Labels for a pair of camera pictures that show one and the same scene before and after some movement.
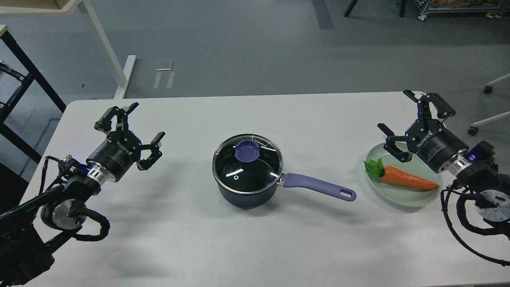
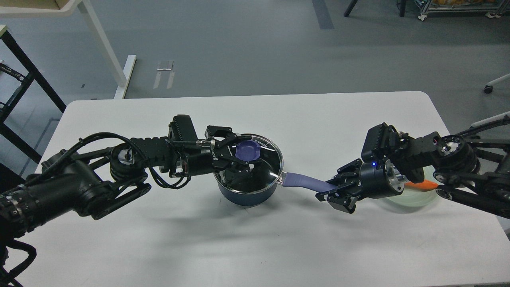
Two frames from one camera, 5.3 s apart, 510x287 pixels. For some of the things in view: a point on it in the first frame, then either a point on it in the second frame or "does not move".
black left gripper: [115, 156] to [196, 162]
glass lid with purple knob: [247, 163] does not move
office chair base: [473, 129] does not move
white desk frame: [122, 76] does not move
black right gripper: [435, 146] to [373, 183]
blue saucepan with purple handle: [255, 200] does not move
